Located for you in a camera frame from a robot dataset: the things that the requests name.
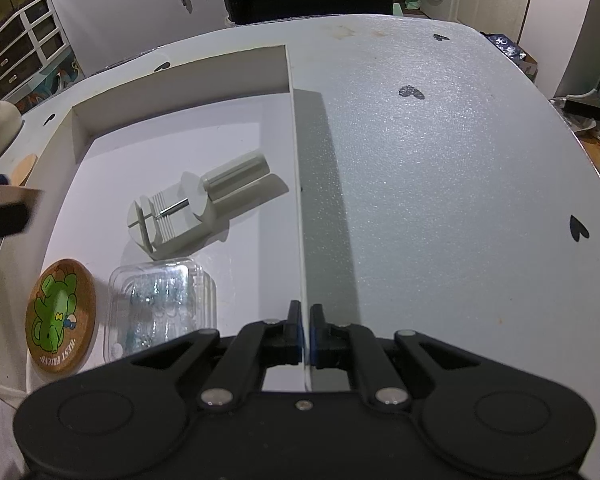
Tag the white cardboard box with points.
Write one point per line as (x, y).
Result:
(120, 170)

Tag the white drawer cabinet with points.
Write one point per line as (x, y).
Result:
(15, 45)

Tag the blue patterned bag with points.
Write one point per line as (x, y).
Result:
(505, 47)

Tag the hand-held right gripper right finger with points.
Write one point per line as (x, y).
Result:
(316, 340)

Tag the round green elephant coaster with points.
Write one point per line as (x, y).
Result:
(60, 315)

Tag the white patterned storage box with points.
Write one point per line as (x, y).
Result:
(55, 82)

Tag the wooden block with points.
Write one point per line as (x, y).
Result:
(22, 195)

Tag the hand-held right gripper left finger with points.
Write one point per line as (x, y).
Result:
(298, 335)

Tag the clear plastic case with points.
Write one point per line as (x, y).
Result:
(155, 300)

